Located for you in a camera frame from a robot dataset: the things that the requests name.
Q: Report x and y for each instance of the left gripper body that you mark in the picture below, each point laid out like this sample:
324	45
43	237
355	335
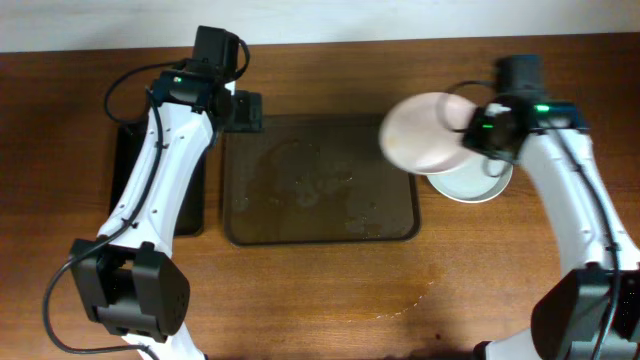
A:
244	113

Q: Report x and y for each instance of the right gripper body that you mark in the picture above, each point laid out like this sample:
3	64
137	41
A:
469	139

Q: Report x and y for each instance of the cream plate top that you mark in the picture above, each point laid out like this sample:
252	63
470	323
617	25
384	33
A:
421	134

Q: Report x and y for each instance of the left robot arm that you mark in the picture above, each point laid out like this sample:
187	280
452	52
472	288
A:
126	278

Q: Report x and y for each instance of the pale blue plate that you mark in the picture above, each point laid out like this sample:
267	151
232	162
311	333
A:
479	180

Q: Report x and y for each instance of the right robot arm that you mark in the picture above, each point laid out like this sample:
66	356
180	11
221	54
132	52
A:
593	311

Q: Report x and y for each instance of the brown plastic serving tray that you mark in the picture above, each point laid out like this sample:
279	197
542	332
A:
315	179

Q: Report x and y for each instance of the small black tray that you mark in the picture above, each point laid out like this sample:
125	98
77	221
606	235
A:
190	220

